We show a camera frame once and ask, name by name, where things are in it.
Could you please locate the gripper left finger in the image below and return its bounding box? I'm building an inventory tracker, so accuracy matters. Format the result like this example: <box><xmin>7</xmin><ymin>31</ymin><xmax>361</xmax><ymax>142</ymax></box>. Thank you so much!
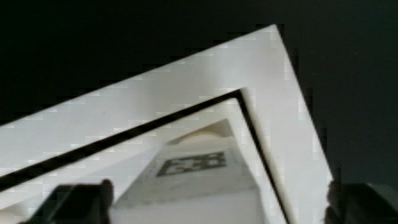
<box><xmin>22</xmin><ymin>179</ymin><xmax>114</xmax><ymax>224</ymax></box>

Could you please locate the white table leg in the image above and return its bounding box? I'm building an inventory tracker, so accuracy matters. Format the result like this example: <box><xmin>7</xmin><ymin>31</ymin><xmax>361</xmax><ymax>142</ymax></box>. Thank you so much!
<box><xmin>112</xmin><ymin>121</ymin><xmax>265</xmax><ymax>224</ymax></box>

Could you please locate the white right obstacle wall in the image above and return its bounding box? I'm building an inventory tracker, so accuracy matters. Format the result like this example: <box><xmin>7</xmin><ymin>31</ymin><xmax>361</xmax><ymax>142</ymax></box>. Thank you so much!
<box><xmin>0</xmin><ymin>27</ymin><xmax>332</xmax><ymax>224</ymax></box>

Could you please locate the white square table top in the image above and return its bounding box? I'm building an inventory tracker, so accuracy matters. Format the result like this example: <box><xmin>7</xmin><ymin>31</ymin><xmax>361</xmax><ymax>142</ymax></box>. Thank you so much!
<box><xmin>0</xmin><ymin>99</ymin><xmax>288</xmax><ymax>224</ymax></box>

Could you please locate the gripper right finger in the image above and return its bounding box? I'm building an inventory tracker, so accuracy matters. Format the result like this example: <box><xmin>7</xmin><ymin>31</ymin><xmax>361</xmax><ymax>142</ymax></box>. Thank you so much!
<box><xmin>324</xmin><ymin>181</ymin><xmax>398</xmax><ymax>224</ymax></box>

